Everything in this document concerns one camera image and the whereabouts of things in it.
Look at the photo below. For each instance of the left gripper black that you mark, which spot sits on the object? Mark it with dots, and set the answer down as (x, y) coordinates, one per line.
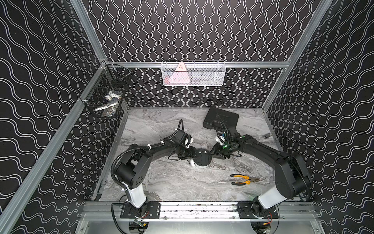
(188, 152)

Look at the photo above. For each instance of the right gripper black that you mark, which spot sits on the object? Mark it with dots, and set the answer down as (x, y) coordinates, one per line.
(216, 150)

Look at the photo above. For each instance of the white twin-bell alarm clock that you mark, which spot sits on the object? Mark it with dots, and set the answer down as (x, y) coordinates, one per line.
(202, 158)

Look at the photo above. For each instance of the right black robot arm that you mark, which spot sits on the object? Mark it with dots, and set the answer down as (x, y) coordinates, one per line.
(291, 174)

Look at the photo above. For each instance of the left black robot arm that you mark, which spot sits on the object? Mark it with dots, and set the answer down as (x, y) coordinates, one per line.
(130, 167)

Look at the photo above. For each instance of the black plastic tool case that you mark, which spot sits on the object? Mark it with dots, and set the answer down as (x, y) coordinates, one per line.
(222, 120)

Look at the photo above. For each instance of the small metal socket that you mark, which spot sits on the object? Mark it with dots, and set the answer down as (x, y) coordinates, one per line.
(267, 135)

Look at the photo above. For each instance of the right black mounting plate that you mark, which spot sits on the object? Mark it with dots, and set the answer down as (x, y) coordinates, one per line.
(250, 210)

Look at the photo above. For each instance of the black mounting plate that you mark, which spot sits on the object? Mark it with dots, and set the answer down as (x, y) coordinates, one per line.
(250, 210)
(140, 210)

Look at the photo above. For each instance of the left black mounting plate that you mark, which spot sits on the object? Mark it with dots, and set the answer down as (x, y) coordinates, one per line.
(140, 210)

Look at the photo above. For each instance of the pink triangle card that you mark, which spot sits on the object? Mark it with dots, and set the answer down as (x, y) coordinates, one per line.
(180, 75)

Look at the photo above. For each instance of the white items in black basket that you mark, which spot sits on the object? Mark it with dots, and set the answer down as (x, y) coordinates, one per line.
(110, 105)

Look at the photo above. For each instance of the yellow-handled pliers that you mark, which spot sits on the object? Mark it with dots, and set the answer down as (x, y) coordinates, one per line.
(246, 180)

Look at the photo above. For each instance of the white wire mesh basket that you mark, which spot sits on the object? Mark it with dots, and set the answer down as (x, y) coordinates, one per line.
(202, 73)

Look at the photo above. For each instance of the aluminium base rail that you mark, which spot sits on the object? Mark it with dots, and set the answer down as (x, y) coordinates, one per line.
(202, 211)

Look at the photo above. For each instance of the black wire mesh basket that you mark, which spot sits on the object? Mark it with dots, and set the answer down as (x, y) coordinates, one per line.
(113, 78)

